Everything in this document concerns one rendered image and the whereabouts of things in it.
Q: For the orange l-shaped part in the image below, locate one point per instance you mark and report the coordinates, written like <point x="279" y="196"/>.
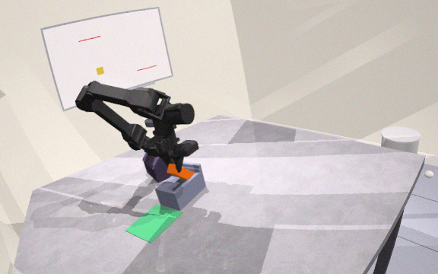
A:
<point x="185" y="174"/>

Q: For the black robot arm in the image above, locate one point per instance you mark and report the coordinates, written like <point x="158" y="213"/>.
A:
<point x="142" y="101"/>

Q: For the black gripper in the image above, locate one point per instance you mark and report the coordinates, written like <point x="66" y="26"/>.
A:
<point x="184" y="149"/>

